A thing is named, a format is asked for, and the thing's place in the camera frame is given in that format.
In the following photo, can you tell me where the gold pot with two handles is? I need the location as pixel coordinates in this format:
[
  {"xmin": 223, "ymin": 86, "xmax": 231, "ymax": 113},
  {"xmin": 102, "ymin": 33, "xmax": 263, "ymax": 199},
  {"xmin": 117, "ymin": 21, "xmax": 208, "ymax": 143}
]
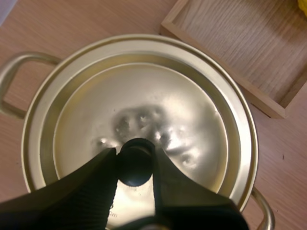
[{"xmin": 0, "ymin": 52, "xmax": 275, "ymax": 230}]

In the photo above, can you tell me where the gold lid with black knob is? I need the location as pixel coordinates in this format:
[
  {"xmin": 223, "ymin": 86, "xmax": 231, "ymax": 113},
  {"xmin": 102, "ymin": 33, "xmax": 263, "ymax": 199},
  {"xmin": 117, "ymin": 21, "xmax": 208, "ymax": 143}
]
[{"xmin": 21, "ymin": 34, "xmax": 258, "ymax": 230}]

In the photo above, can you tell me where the shallow wooden tray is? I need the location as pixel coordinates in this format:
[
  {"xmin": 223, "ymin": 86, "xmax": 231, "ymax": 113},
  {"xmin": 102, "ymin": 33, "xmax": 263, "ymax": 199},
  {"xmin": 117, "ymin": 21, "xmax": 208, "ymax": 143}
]
[{"xmin": 160, "ymin": 0, "xmax": 307, "ymax": 119}]

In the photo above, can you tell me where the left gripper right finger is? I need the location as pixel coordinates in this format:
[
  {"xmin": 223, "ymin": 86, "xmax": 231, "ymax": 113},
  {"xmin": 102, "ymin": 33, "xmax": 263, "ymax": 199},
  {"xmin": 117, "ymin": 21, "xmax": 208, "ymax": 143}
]
[{"xmin": 150, "ymin": 145, "xmax": 252, "ymax": 230}]

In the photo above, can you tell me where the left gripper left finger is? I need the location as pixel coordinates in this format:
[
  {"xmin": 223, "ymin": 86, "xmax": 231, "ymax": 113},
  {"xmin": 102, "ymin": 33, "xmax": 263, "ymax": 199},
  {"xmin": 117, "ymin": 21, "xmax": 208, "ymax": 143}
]
[{"xmin": 0, "ymin": 147, "xmax": 118, "ymax": 230}]

